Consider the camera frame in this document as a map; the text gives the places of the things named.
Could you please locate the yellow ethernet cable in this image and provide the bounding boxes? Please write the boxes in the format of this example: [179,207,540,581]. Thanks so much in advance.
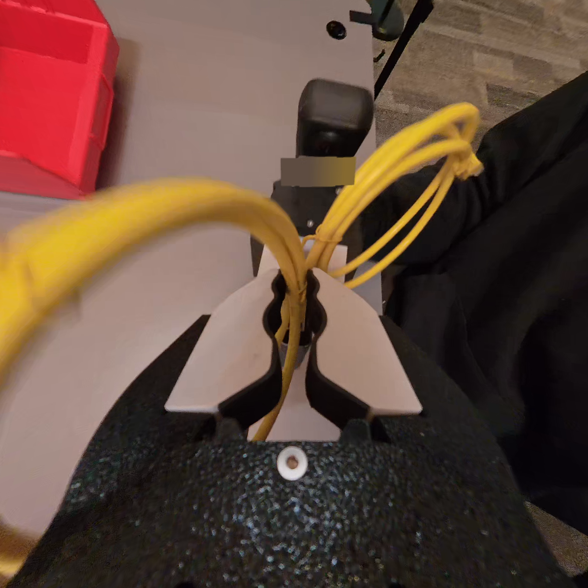
[0,102,484,577]

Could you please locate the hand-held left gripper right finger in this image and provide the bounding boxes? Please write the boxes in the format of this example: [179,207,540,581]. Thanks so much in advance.
[303,270,424,432]

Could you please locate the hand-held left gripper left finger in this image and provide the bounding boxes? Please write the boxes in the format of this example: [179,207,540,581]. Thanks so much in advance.
[164,268,288,432]

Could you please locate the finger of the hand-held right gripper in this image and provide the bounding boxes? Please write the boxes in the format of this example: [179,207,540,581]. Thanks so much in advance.
[256,246,282,278]
[321,245,350,283]

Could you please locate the black metal bar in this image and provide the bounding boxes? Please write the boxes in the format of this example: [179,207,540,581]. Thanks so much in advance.
[373,0,435,99]

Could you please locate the black sweatshirt with red logo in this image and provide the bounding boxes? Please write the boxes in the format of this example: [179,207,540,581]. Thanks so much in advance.
[381,257,588,533]

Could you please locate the red plastic bin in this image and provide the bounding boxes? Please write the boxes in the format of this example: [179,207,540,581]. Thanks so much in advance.
[0,0,120,200]

